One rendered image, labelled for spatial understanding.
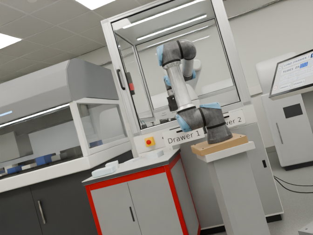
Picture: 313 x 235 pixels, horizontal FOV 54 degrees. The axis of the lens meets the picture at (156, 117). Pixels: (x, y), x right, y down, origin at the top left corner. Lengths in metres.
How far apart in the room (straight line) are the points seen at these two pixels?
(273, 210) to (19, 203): 2.12
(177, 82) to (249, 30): 4.12
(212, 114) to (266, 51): 4.07
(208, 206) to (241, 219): 0.83
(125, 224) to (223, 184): 0.75
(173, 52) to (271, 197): 1.43
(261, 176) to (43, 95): 1.87
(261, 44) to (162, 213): 4.24
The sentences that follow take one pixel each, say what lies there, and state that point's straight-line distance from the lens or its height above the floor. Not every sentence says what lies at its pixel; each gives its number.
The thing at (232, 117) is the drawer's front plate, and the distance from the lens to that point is 2.51.
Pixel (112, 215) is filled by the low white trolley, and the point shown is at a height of 0.49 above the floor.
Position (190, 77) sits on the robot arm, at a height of 1.25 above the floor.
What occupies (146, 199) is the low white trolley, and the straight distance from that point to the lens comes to 2.08.
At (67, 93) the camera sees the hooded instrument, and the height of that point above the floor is 1.43.
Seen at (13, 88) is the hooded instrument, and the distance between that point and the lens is 2.90.
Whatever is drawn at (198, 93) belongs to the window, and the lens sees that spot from 2.55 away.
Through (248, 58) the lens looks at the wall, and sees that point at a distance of 5.74.
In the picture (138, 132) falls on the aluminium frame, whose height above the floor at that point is 0.98.
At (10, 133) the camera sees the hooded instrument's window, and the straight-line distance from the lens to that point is 2.88.
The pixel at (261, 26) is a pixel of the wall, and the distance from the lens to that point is 5.84.
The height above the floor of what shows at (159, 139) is 0.87.
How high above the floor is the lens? 0.99
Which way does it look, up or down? 2 degrees up
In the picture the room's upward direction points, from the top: 16 degrees counter-clockwise
